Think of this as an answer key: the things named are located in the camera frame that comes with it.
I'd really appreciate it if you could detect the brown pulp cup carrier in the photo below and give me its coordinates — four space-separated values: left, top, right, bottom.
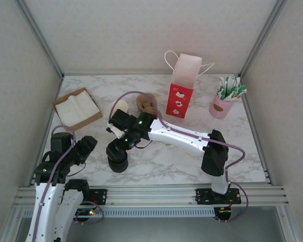
136 92 159 114

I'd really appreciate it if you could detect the black plastic lid stack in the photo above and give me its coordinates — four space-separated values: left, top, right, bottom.
108 156 129 173

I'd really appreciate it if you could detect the red white paper gift bag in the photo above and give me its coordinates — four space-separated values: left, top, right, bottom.
164 50 215 119

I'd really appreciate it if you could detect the white paper cup stack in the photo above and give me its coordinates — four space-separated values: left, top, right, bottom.
109 100 129 119

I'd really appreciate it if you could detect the brown cardboard napkin tray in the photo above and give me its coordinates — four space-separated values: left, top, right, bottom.
52 87 104 132

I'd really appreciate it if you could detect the white paper napkin stack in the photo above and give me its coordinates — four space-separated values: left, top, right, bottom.
55 91 101 127

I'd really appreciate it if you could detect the pink cylindrical sachet holder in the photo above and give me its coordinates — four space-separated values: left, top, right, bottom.
209 92 234 119

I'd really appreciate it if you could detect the aluminium frame rail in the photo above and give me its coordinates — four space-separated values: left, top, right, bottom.
29 75 64 188
241 75 272 186

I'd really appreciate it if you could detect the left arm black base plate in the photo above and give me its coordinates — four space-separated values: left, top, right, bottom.
88 188 108 205

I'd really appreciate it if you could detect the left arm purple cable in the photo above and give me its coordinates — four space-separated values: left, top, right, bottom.
30 125 104 242

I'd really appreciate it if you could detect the wide aluminium mounting rail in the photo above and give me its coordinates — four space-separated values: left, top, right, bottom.
14 185 290 207

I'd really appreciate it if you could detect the grey slotted cable duct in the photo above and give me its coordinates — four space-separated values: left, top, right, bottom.
22 208 216 218

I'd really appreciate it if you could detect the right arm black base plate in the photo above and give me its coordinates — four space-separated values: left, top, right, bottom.
195 188 242 205

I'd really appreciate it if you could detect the aluminium frame post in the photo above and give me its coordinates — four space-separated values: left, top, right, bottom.
238 0 290 78
15 0 65 79

